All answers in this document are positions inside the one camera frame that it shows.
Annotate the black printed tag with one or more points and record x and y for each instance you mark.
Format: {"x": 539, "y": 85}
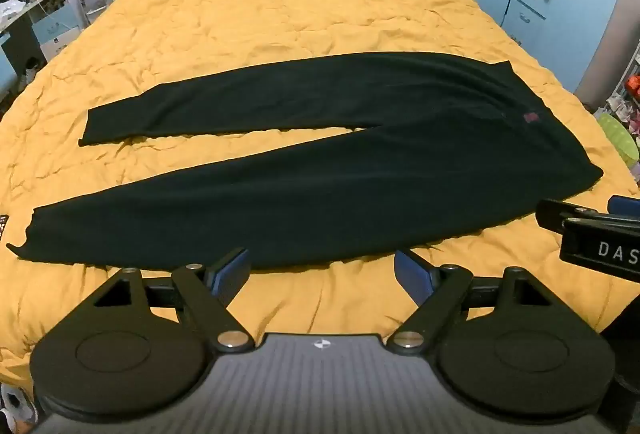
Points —
{"x": 4, "y": 226}

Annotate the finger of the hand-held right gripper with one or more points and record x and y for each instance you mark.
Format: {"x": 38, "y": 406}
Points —
{"x": 625, "y": 205}
{"x": 575, "y": 214}

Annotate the orange object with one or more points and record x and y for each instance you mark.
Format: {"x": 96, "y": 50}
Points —
{"x": 634, "y": 87}

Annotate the blue cabinet with drawers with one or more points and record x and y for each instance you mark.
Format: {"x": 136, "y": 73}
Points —
{"x": 530, "y": 9}

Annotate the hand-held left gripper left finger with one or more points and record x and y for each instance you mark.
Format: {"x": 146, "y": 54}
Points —
{"x": 231, "y": 271}

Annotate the cluttered desk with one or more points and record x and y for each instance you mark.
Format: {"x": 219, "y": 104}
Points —
{"x": 20, "y": 29}

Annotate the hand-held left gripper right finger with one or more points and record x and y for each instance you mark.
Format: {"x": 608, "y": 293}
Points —
{"x": 412, "y": 276}

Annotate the black pants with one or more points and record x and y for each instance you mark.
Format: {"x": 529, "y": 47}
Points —
{"x": 310, "y": 184}

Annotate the yellow quilt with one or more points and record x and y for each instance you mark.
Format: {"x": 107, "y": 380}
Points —
{"x": 280, "y": 14}

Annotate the green plastic basin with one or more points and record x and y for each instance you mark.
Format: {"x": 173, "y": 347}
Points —
{"x": 617, "y": 139}

